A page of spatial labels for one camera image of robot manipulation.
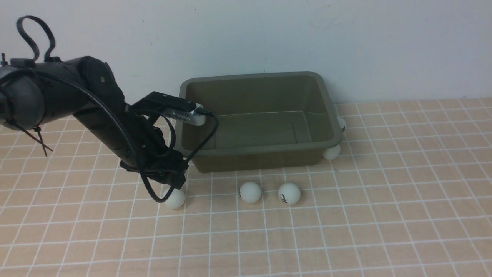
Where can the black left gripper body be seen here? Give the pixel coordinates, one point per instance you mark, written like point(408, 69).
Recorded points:
point(160, 162)

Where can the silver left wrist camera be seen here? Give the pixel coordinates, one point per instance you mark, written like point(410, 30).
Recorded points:
point(157, 104)

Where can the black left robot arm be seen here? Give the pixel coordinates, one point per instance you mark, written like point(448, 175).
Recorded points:
point(36, 94)

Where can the beige checkered tablecloth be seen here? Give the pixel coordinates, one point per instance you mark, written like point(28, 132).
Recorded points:
point(409, 196)

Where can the white ping-pong ball with logo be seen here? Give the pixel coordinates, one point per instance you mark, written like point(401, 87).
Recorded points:
point(289, 193)

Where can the olive green plastic bin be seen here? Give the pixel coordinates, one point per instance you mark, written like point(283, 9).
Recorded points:
point(267, 120)

